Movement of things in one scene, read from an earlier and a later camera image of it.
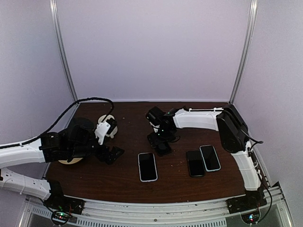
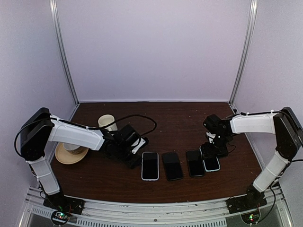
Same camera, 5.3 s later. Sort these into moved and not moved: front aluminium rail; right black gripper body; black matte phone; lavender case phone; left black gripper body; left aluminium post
Moved: left black gripper body; right black gripper body; lavender case phone; black matte phone
Not moved: left aluminium post; front aluminium rail
